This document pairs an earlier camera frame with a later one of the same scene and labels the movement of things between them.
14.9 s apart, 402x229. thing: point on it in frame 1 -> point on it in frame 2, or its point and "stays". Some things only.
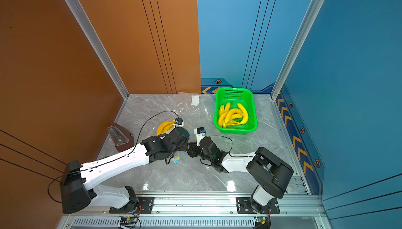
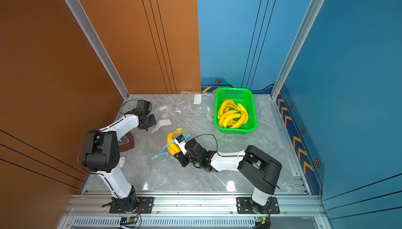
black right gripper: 192,147 -> 181,158
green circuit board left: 131,220 stays
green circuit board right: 260,219 stays
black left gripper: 185,145 -> 153,121
